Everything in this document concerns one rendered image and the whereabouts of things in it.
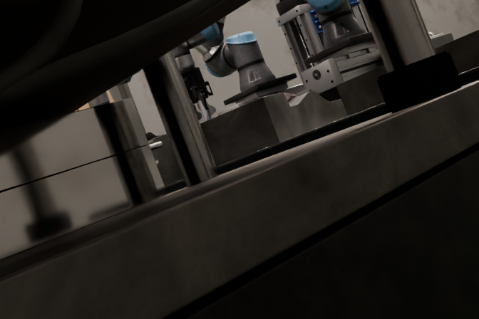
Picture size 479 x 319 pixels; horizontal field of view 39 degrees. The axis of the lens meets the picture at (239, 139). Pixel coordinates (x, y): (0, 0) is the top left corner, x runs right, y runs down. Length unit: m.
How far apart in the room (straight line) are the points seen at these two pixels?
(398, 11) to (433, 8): 6.45
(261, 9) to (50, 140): 4.55
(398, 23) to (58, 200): 0.55
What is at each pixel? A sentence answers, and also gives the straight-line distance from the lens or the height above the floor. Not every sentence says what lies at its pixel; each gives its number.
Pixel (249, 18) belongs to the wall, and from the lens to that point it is 5.40.
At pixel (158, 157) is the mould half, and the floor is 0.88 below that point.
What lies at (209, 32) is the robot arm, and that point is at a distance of 2.31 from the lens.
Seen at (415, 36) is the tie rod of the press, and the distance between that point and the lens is 0.81.
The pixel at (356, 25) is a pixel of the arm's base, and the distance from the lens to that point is 2.36.
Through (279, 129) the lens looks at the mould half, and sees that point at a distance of 1.55.
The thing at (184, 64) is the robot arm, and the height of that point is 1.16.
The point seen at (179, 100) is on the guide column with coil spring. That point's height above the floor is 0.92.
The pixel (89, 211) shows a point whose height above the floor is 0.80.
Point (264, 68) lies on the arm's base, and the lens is 2.70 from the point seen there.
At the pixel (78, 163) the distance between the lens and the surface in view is 1.07.
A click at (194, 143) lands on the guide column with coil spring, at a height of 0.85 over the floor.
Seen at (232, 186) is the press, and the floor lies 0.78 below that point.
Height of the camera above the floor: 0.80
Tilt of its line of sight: 1 degrees up
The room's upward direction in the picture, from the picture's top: 21 degrees counter-clockwise
